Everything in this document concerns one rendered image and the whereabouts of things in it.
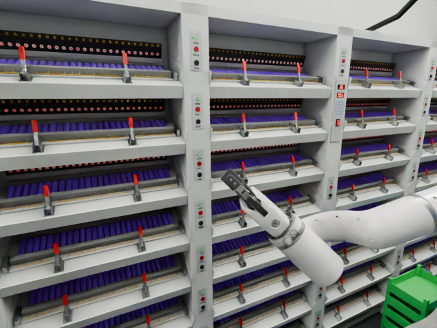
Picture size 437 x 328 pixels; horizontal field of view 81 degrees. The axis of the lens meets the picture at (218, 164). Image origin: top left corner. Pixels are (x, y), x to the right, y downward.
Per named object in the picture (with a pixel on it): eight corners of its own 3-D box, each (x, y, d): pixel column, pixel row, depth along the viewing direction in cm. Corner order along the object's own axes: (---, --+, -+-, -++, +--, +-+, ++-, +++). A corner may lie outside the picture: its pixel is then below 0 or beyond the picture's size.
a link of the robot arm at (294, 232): (281, 256, 54) (271, 247, 54) (273, 239, 63) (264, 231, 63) (310, 229, 53) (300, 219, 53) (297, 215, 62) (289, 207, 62)
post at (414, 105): (392, 311, 184) (441, 41, 143) (384, 315, 181) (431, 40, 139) (366, 293, 202) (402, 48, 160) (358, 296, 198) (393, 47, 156)
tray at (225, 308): (312, 283, 142) (318, 273, 137) (211, 322, 117) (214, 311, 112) (290, 254, 157) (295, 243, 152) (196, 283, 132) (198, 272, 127)
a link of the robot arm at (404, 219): (384, 184, 69) (275, 222, 70) (433, 200, 53) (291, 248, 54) (393, 215, 69) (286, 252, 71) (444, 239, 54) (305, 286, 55)
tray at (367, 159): (407, 164, 156) (419, 145, 149) (335, 177, 132) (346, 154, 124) (378, 148, 171) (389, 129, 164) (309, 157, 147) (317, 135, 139)
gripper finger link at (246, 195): (253, 209, 50) (238, 192, 54) (270, 220, 56) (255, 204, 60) (257, 205, 50) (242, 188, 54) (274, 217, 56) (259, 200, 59)
